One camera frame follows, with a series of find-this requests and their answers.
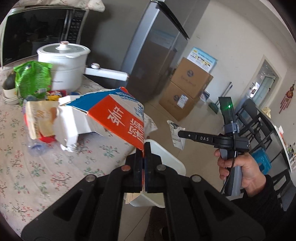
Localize orange blue white carton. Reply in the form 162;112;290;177
53;87;157;150

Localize person's right hand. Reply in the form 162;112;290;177
214;149;266;197

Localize blue plastic stool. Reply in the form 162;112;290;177
251;149;271;175

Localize broom with dustpan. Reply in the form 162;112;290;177
208;81;233;115

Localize crumpled paper on floor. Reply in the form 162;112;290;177
167;120;185;150

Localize lower cardboard box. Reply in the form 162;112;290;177
159;82;198;121

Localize cardboard box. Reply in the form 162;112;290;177
159;82;198;121
171;58;213;98

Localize red hanging ornament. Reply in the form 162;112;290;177
279;81;295;113

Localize floral tablecloth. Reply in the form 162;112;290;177
0;55;139;237

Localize upper cardboard box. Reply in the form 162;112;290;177
171;58;213;98

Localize clear plastic bottle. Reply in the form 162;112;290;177
26;137;57;157

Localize blue white poster box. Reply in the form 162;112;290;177
187;47;217;73

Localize beige snack wrapper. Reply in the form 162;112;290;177
25;100;59;140

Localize grey refrigerator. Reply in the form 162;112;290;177
121;1;210;103

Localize yellow wrapper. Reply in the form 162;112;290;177
45;90;67;101

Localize stacked white plates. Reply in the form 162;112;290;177
3;94;20;105

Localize cream ceramic bowl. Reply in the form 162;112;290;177
3;88;18;99

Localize green snack bag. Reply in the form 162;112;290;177
14;61;53;99

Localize white electric cooking pot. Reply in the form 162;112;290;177
37;41;129;92

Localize dark green pumpkin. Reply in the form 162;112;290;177
3;72;16;90

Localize black microwave oven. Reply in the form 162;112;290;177
1;6;88;67

